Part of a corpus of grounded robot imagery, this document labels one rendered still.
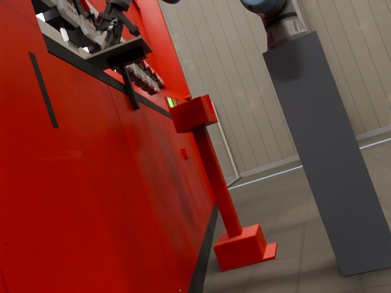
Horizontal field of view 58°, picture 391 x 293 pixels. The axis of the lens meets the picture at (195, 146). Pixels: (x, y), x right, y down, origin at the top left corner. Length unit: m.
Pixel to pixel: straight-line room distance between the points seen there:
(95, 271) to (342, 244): 0.95
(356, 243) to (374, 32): 5.16
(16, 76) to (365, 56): 5.87
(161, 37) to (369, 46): 3.53
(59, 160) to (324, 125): 0.91
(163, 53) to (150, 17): 0.39
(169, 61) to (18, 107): 3.26
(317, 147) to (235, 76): 5.08
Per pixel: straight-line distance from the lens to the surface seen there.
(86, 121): 0.86
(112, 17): 1.45
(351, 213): 1.23
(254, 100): 6.11
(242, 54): 6.24
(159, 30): 3.74
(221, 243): 1.65
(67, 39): 1.47
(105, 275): 0.47
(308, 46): 1.22
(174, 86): 3.57
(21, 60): 0.46
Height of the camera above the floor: 0.50
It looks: 3 degrees up
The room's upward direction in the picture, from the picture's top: 19 degrees counter-clockwise
